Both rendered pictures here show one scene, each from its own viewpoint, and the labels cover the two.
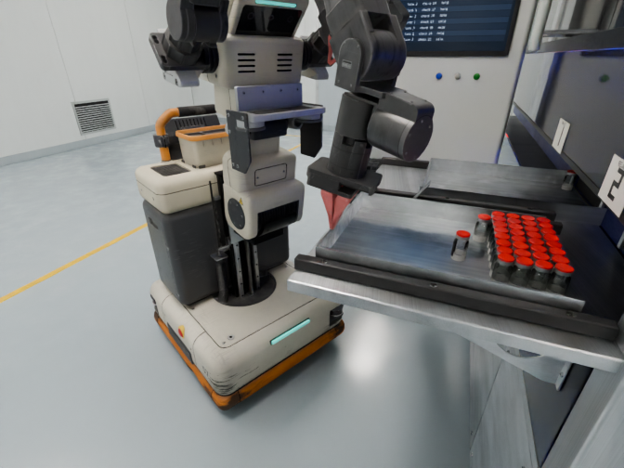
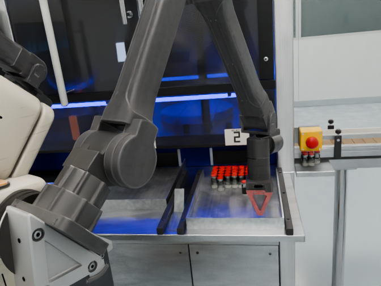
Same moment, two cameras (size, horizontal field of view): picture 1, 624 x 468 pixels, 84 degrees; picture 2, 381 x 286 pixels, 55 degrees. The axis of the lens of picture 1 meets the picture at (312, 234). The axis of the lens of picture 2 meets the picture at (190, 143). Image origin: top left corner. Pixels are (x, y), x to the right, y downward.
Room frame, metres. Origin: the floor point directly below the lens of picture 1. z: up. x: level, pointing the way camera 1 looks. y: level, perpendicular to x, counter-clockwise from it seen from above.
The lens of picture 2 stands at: (0.83, 0.76, 1.41)
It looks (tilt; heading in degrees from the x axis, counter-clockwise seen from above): 18 degrees down; 259
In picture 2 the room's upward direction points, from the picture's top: 6 degrees counter-clockwise
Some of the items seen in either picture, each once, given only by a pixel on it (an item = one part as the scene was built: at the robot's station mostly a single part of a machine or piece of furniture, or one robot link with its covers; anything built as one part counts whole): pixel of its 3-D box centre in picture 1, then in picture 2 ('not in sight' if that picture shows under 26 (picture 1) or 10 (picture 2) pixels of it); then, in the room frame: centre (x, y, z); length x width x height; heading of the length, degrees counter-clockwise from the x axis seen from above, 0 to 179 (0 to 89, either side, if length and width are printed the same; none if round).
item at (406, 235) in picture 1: (438, 240); (236, 194); (0.51, -0.21, 0.90); 0.34 x 0.26 x 0.04; 68
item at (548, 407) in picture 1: (506, 188); not in sight; (1.22, -0.73, 0.73); 1.98 x 0.01 x 0.25; 158
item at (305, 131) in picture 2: not in sight; (309, 138); (0.19, -0.33, 1.00); 0.08 x 0.07 x 0.07; 68
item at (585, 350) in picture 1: (464, 218); (186, 197); (0.65, -0.32, 0.87); 0.70 x 0.48 x 0.02; 158
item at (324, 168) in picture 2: not in sight; (312, 166); (0.16, -0.36, 0.87); 0.14 x 0.13 x 0.02; 68
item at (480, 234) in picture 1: (481, 227); (220, 183); (0.53, -0.29, 0.90); 0.02 x 0.02 x 0.05
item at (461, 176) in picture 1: (499, 185); (142, 181); (0.78, -0.45, 0.90); 0.34 x 0.26 x 0.04; 68
